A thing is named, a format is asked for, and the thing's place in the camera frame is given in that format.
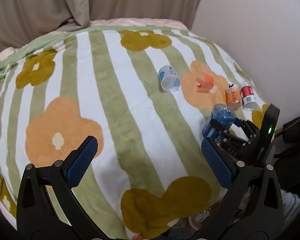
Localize blue label plastic cup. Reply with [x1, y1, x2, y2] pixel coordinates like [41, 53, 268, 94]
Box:
[202, 103, 236, 143]

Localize small orange plastic cup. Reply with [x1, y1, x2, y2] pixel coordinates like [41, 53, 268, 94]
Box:
[195, 73, 215, 93]

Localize clear light-blue label cup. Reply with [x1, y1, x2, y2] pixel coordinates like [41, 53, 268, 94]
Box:
[158, 65, 180, 92]

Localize green striped floral blanket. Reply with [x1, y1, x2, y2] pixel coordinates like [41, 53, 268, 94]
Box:
[0, 26, 269, 239]

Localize beige curtain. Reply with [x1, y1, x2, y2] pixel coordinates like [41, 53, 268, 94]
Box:
[0, 0, 200, 52]

